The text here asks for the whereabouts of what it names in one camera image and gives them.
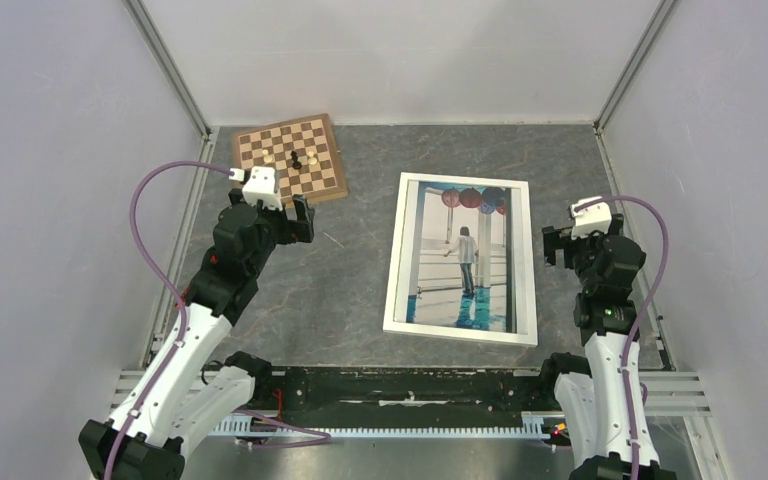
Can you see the wooden chessboard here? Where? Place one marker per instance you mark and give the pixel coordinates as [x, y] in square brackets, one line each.
[303, 152]

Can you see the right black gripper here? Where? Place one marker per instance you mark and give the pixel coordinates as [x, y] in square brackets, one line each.
[560, 238]

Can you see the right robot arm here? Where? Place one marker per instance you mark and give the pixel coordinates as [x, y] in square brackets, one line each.
[599, 392]

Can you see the wooden picture frame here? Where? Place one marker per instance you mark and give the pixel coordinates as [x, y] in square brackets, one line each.
[462, 260]

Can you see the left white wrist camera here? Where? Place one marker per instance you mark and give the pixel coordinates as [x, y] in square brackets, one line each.
[260, 186]

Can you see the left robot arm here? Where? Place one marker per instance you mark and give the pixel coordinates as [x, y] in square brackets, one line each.
[159, 425]

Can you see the printed photo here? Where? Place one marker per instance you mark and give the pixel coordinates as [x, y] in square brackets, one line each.
[463, 258]

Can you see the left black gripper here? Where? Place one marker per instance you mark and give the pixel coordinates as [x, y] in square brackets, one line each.
[299, 230]

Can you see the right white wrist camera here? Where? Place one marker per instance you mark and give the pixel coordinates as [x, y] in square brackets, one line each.
[589, 215]

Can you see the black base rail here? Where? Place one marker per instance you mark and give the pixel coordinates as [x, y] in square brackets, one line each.
[305, 388]

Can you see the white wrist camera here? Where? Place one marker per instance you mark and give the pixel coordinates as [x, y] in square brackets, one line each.
[589, 215]
[260, 186]

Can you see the black chess piece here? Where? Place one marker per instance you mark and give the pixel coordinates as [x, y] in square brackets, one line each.
[295, 160]

